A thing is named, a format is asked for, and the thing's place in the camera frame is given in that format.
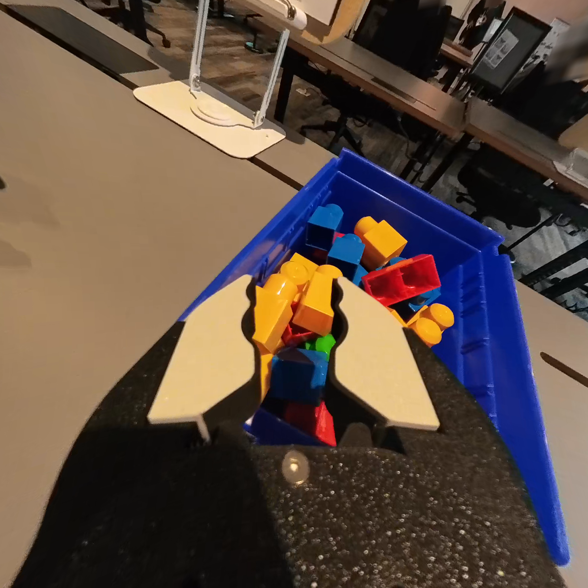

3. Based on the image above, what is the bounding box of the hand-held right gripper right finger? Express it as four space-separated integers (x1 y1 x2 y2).
327 276 442 432

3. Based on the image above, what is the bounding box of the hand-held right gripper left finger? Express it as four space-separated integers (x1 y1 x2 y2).
147 275 259 443

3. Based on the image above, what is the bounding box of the blue plastic storage bin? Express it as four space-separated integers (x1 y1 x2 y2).
178 147 571 567

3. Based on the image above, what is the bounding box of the pile of mega blocks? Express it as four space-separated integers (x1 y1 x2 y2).
250 202 456 448

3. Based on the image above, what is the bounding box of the black office chair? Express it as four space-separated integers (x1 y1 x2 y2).
455 147 559 232
351 0 455 81

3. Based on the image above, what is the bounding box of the white desk stand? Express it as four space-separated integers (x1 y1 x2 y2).
132 0 287 160

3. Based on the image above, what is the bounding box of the wooden desk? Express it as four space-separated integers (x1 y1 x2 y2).
248 0 471 194
462 99 588 203

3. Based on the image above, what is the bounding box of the clear acrylic holder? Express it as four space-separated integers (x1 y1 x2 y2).
552 147 588 187

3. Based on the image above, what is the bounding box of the black framed monitor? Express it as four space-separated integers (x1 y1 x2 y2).
468 6 553 98

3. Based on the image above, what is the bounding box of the black table cable cover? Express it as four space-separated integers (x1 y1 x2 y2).
11 4 160 78

